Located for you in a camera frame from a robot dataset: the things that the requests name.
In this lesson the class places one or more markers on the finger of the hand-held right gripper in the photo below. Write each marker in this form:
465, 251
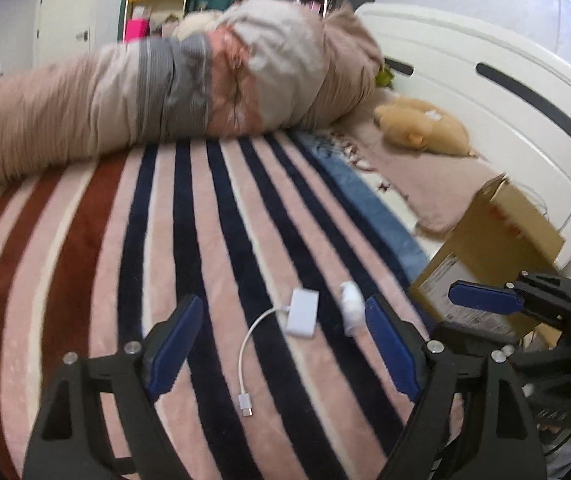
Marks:
485, 297
465, 337

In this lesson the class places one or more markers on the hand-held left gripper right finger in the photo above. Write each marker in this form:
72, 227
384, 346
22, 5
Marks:
395, 345

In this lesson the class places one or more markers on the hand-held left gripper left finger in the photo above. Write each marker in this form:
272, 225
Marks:
173, 345

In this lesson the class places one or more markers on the small white pump bottle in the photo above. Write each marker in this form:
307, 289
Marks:
353, 310

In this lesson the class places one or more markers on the brown cardboard box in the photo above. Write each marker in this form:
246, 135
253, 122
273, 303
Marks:
495, 240

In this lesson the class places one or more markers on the striped fleece blanket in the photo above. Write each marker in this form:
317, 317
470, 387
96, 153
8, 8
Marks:
90, 260

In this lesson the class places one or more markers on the pink ribbed bed cover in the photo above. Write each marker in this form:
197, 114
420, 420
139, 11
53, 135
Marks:
415, 180

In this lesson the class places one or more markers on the tan plush toy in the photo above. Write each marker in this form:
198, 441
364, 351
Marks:
430, 127

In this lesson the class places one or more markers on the green plush toy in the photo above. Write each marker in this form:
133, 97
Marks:
385, 76

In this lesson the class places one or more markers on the white headboard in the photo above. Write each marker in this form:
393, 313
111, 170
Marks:
465, 45

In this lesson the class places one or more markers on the pink and grey quilt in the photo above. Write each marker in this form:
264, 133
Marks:
90, 105

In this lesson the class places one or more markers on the pink gift bag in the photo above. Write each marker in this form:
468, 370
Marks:
136, 30

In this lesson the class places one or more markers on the white door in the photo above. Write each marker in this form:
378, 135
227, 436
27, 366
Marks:
65, 10

